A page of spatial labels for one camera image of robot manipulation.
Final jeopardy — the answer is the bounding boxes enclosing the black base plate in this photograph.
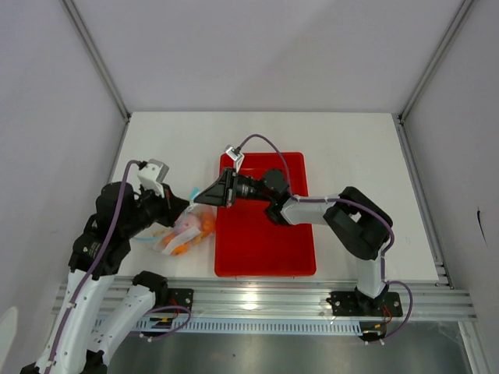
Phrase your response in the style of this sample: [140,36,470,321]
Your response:
[167,288,194,313]
[326,291,403,317]

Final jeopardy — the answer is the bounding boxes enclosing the aluminium front rail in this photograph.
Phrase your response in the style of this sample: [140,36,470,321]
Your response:
[168,278,477,322]

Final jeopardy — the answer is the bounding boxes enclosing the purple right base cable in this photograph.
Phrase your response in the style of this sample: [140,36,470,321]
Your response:
[360,280,415,348]

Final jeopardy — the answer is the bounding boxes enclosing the left aluminium corner post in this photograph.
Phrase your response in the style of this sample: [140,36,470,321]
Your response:
[60,0,131,122]

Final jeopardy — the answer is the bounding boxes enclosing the right aluminium corner post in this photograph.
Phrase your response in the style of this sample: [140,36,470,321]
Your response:
[398,0,478,125]

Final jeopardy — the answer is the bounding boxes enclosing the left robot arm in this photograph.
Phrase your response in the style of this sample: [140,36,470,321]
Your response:
[21,182,189,373]

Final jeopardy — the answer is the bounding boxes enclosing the orange fruit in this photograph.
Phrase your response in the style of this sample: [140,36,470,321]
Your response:
[200,214,216,237]

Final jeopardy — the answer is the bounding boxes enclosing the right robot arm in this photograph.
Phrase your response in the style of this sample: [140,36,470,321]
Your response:
[194,168,395,315]

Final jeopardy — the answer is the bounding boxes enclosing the orange pumpkin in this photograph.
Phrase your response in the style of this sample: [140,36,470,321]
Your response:
[159,233,193,256]

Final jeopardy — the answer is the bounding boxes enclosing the clear zip top bag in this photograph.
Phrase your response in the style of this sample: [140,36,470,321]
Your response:
[133,188,216,256]

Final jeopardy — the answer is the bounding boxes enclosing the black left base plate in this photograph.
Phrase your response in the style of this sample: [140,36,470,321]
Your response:
[167,288,194,313]

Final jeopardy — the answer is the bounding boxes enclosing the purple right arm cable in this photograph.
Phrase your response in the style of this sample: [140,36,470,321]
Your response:
[235,134,395,281]

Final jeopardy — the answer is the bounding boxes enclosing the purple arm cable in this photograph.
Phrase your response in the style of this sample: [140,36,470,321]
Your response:
[235,134,395,281]
[46,158,151,371]

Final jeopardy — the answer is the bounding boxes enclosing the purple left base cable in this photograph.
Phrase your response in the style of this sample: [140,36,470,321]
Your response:
[140,305,193,344]

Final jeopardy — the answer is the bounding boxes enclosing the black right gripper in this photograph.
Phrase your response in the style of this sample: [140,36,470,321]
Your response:
[195,166,274,207]

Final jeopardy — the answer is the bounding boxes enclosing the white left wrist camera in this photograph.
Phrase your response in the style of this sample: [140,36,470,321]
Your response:
[137,159,169,198]

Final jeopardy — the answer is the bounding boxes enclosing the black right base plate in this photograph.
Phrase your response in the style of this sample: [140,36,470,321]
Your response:
[326,291,403,317]

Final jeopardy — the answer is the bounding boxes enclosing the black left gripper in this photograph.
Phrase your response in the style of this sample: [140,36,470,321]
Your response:
[122,180,189,236]

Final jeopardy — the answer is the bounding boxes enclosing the white slotted cable duct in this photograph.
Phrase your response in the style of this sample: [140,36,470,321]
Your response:
[91,318,363,336]

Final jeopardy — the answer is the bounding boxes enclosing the purple onion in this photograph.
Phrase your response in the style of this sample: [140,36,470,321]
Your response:
[175,213,201,233]

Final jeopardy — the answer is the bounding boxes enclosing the aluminium corner post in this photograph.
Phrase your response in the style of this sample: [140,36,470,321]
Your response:
[398,0,478,125]
[60,0,131,122]

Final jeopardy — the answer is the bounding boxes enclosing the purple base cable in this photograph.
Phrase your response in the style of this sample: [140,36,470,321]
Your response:
[140,305,193,344]
[360,280,415,348]

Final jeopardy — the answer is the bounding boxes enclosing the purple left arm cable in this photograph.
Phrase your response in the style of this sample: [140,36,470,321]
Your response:
[46,158,151,371]

